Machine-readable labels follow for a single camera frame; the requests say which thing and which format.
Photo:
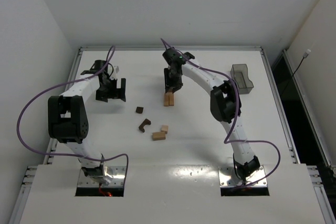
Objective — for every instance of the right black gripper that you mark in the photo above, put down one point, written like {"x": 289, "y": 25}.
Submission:
{"x": 172, "y": 85}

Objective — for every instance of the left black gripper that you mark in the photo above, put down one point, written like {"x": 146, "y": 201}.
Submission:
{"x": 111, "y": 94}

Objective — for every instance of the long light wood block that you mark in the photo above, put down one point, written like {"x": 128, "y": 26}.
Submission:
{"x": 166, "y": 100}

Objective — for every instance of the thick light wood block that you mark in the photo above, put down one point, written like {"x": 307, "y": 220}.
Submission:
{"x": 156, "y": 136}

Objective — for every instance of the smoky transparent plastic bin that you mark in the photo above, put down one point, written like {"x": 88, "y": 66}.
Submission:
{"x": 239, "y": 73}

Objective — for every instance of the light wood cube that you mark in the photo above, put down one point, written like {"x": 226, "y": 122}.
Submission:
{"x": 169, "y": 93}

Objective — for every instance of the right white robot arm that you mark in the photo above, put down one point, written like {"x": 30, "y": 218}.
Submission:
{"x": 225, "y": 104}

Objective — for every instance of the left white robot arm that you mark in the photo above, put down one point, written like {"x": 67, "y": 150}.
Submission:
{"x": 68, "y": 122}

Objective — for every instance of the dark brown arch block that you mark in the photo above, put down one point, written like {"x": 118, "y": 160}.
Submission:
{"x": 143, "y": 124}

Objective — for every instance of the dark brown wood cube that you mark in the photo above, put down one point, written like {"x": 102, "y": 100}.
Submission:
{"x": 139, "y": 110}

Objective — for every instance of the small pale wood cube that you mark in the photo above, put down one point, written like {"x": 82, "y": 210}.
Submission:
{"x": 165, "y": 129}

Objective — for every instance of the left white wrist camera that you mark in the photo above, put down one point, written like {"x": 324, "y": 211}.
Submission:
{"x": 115, "y": 70}

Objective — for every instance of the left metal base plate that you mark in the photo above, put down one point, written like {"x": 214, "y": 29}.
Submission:
{"x": 112, "y": 177}

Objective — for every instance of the metal base plate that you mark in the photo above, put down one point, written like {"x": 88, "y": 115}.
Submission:
{"x": 228, "y": 178}
{"x": 112, "y": 177}

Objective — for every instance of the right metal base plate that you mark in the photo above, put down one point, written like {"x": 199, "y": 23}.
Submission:
{"x": 228, "y": 178}

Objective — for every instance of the black wall cable white plug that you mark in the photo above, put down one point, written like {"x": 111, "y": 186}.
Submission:
{"x": 304, "y": 56}

